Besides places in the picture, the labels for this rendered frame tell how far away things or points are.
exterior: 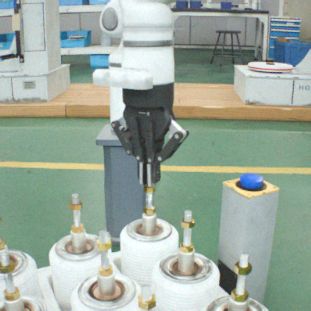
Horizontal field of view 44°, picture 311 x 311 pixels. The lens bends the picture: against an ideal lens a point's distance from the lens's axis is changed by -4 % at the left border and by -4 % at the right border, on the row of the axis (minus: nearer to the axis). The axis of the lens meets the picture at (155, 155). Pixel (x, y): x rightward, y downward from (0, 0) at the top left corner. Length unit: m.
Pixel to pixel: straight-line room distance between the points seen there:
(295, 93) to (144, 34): 2.09
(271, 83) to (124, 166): 1.67
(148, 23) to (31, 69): 2.19
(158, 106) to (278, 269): 0.61
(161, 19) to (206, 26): 8.27
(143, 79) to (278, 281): 0.65
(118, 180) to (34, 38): 1.78
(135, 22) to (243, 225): 0.36
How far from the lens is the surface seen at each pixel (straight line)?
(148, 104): 0.55
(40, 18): 2.65
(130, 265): 0.65
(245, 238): 0.68
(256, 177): 0.68
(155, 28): 0.54
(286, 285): 0.99
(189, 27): 8.79
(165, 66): 0.55
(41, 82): 2.62
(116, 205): 1.05
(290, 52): 4.92
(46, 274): 0.70
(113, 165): 1.00
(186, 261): 0.55
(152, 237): 0.64
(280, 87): 2.55
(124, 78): 0.51
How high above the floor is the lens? 0.58
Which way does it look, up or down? 19 degrees down
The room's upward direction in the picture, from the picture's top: straight up
